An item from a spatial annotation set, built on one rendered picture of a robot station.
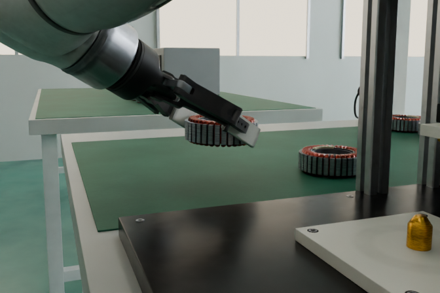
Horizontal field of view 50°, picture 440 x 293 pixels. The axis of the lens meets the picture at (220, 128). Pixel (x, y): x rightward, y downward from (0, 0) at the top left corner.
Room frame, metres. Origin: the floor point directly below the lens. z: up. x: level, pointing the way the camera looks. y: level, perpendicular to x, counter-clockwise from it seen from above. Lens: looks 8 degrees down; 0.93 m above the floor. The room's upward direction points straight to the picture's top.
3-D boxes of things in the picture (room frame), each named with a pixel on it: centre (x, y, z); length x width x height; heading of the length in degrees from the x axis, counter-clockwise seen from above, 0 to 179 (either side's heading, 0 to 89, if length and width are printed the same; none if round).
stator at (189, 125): (0.71, 0.00, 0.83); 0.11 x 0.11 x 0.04
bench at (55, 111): (2.56, 0.42, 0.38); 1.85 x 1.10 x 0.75; 20
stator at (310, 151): (0.78, -0.19, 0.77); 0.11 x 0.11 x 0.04
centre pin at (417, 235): (0.37, -0.17, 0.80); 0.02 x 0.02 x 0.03
